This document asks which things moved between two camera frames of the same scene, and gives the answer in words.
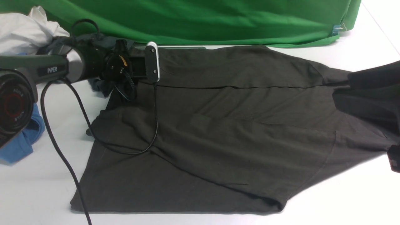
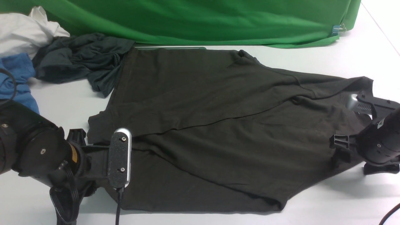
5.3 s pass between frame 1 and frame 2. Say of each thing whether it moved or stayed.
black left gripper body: moved
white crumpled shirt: stayed
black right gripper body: moved
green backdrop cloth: stayed
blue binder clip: stayed
